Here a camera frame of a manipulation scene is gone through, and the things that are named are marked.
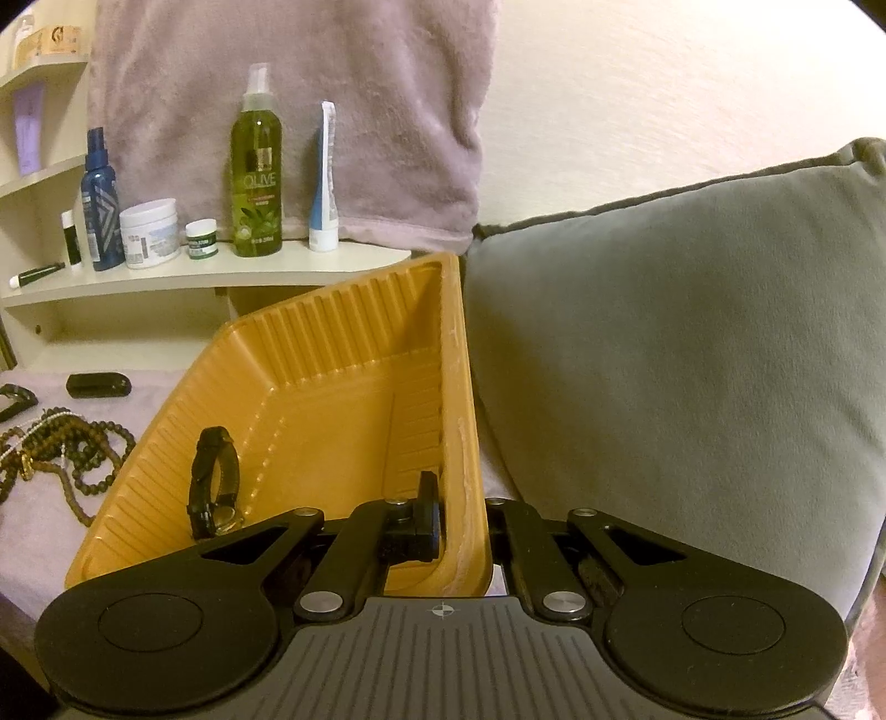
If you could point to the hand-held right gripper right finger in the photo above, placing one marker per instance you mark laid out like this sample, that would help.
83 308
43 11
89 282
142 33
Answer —
516 540

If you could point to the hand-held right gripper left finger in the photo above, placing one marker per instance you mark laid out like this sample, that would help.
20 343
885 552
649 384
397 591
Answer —
428 512

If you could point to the orange ribbed plastic tray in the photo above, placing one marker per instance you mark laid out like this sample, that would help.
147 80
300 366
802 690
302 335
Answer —
332 415

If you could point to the black wristwatch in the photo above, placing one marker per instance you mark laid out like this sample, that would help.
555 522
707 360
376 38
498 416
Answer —
207 484

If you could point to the grey pillow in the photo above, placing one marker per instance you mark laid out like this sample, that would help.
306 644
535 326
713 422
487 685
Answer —
657 346

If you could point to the blue and white tube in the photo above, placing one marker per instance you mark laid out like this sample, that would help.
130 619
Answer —
322 221

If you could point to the beige shelf unit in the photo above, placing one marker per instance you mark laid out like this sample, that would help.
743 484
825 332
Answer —
207 277

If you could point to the small white jar green label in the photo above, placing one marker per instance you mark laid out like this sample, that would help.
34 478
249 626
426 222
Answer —
201 244

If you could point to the black oblong case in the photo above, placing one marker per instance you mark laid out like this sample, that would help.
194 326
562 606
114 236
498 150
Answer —
98 385

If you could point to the green spray bottle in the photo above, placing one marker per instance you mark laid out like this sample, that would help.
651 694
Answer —
256 180

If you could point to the large white jar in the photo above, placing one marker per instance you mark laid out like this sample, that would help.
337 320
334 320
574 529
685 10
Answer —
149 235

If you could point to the mauve fleece blanket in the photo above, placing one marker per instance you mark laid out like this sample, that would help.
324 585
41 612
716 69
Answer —
346 104

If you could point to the black curved object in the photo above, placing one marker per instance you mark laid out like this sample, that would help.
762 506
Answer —
15 398

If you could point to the blue spray bottle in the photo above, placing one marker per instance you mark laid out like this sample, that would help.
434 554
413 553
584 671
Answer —
102 208

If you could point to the small white and green tube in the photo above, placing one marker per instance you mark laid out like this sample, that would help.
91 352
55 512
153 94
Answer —
71 242

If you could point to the dark green tube white cap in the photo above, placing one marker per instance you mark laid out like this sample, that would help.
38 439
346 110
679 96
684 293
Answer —
38 274

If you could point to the purple tube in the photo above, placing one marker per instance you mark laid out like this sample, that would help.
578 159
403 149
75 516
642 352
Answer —
30 131

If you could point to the cardboard box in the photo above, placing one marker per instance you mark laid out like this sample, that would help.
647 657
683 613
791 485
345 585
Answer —
59 41

